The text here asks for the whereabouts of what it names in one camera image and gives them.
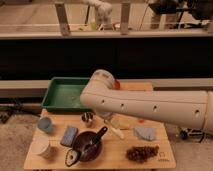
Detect black dish brush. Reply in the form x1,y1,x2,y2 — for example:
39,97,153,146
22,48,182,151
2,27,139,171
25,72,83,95
65,126,108,167

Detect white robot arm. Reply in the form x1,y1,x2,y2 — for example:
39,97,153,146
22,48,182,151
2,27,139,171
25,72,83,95
80,69,213,134

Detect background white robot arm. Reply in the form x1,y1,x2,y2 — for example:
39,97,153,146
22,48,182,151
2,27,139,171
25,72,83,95
81,0,112,30

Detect green plastic tray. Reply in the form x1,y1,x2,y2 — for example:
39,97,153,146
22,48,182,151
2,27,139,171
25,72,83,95
42,77,90,113

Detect red bowl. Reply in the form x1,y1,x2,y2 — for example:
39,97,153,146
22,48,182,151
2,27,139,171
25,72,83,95
115,80,120,90

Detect small metal cup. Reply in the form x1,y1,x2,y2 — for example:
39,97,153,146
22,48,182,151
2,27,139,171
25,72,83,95
81,112,93,127

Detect dark brown bowl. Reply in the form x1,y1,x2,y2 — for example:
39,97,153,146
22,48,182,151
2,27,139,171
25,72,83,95
73,131,102,162

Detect blue sponge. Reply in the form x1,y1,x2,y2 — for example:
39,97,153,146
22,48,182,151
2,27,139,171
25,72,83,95
60,126,78,147

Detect light blue cloth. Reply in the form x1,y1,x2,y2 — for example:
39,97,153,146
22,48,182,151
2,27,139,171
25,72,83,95
134,127,156,141

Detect wooden table board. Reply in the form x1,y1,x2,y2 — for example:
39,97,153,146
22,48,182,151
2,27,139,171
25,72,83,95
23,81,177,171

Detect light blue cup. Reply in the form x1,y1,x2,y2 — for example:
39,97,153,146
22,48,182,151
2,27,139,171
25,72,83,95
37,117,53,134

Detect bunch of dark grapes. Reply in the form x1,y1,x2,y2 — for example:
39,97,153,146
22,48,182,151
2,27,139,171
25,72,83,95
126,146,159,163

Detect black tripod stand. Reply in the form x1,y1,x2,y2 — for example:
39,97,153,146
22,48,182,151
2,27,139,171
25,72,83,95
179,129,205,143

